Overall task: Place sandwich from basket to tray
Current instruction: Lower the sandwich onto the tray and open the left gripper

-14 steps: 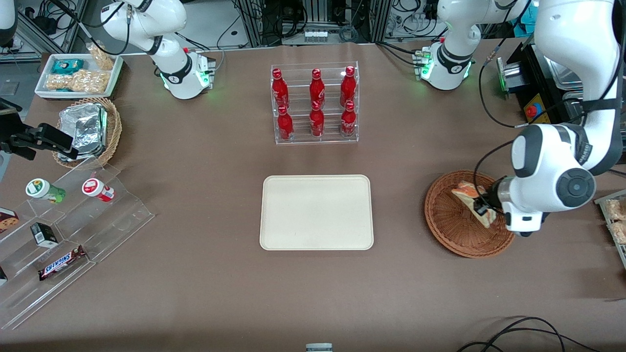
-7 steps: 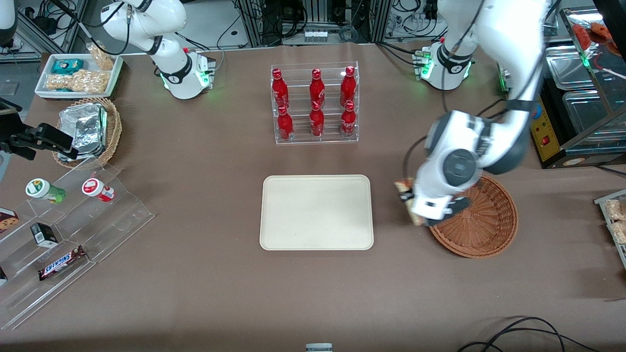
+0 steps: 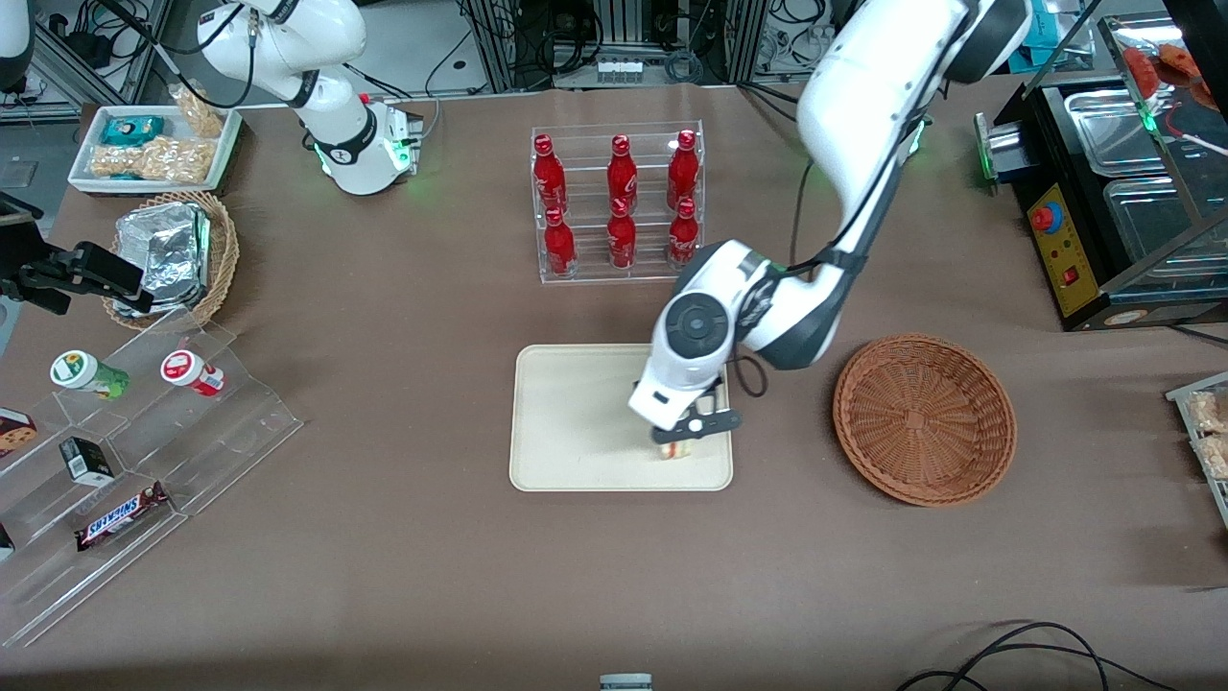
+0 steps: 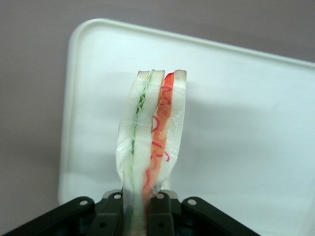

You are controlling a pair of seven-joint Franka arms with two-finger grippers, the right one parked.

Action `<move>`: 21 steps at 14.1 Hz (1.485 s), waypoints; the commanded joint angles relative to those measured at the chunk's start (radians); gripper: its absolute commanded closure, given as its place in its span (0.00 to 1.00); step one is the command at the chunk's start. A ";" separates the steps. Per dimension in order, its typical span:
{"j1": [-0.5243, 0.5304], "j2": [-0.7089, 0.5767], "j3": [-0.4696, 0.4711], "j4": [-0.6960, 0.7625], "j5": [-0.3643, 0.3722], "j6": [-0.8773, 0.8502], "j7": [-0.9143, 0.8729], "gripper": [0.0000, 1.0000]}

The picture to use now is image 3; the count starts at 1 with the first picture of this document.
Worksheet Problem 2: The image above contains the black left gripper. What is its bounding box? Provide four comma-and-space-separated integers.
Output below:
654, 379, 745, 445

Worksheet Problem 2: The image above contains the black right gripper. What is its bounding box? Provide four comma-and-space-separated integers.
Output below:
0, 243, 155, 317

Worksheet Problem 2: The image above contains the tan wicker basket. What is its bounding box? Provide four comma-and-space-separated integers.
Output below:
103, 190, 240, 331

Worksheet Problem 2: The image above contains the beige plastic tray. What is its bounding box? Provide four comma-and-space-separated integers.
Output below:
508, 343, 735, 493

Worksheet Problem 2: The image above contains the white rectangular snack tray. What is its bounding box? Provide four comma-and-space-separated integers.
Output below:
67, 104, 244, 197

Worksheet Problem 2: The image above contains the brown round wicker basket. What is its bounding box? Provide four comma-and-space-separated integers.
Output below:
833, 333, 1018, 508

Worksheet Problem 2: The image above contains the grey metal snack tray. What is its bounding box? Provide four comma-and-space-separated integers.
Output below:
1166, 372, 1228, 530

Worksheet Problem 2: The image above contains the silver foil package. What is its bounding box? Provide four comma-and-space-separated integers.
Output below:
112, 202, 212, 318

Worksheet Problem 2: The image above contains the green lidded cup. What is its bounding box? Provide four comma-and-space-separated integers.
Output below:
50, 350, 130, 401

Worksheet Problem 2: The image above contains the red lidded cup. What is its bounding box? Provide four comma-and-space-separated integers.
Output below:
160, 350, 227, 397

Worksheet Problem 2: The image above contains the large clear peanut bag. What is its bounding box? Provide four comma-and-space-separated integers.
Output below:
89, 136, 218, 185

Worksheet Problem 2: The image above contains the teal snack packet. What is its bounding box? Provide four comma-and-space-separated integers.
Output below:
101, 115, 166, 147

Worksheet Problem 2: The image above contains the clear acrylic bottle rack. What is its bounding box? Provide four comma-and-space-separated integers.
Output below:
531, 120, 705, 285

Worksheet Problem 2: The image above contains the small black carton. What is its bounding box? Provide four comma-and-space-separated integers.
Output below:
59, 437, 116, 486

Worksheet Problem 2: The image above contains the cookie box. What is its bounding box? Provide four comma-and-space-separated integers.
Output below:
0, 408, 39, 460

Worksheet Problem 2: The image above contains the clear acrylic tiered display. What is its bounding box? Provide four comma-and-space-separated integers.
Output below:
0, 307, 305, 649

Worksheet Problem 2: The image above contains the red cola bottle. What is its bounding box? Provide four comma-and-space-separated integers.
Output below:
607, 199, 638, 271
606, 134, 639, 206
668, 198, 700, 271
667, 130, 701, 206
532, 134, 569, 214
543, 206, 578, 278

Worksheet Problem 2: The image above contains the small clear peanut bag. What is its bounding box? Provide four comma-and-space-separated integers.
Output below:
170, 84, 224, 138

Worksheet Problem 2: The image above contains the Snickers chocolate bar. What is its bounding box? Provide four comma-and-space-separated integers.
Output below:
75, 482, 172, 553

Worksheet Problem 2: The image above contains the black food warmer appliance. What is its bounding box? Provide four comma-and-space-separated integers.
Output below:
993, 12, 1228, 333

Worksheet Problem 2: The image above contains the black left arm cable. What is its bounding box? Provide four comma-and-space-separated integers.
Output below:
729, 115, 930, 400

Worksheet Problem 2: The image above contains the black floor cable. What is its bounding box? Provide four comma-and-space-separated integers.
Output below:
897, 622, 1183, 691

